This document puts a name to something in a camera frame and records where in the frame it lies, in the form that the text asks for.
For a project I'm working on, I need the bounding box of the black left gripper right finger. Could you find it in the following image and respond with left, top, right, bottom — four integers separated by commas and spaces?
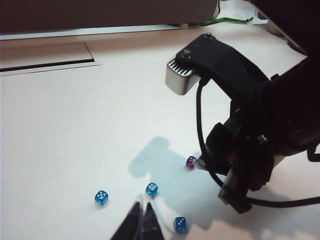
143, 201, 165, 240

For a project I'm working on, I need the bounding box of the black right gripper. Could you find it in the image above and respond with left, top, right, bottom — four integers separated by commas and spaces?
194, 99, 276, 215

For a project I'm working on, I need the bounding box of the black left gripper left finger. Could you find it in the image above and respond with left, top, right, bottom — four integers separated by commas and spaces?
109, 201, 146, 240

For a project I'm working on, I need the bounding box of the purple translucent die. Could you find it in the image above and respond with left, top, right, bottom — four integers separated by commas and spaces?
186, 155, 197, 170

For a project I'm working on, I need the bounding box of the blue translucent die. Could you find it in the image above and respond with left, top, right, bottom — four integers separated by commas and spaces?
173, 216, 187, 234
145, 182, 159, 199
94, 190, 110, 207

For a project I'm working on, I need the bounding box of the green tape strip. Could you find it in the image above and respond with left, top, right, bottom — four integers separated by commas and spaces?
203, 16, 255, 26

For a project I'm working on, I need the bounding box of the large brown desk divider panel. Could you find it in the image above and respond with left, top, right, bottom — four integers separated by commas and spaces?
0, 0, 220, 36

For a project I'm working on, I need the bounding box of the black camera cable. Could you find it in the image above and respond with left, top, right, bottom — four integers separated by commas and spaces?
195, 78, 320, 208

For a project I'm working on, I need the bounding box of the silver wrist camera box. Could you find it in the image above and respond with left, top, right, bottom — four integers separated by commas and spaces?
164, 56, 201, 96

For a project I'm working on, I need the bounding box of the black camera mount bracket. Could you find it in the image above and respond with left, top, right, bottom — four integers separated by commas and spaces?
174, 33, 272, 101

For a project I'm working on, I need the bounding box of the white desk cable flap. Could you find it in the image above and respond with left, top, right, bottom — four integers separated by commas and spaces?
0, 42, 104, 76

